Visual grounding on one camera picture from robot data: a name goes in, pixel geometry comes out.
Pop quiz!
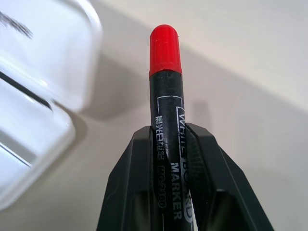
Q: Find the red-capped black whiteboard marker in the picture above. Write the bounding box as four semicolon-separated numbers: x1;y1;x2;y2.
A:
148;24;199;231

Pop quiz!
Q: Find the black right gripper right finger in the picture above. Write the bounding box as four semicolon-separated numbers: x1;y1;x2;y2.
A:
185;122;275;231

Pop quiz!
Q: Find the clear plastic pencil case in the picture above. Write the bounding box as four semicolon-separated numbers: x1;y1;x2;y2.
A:
0;0;104;209

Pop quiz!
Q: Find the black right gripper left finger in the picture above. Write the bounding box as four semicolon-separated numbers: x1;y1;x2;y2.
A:
96;126;157;231

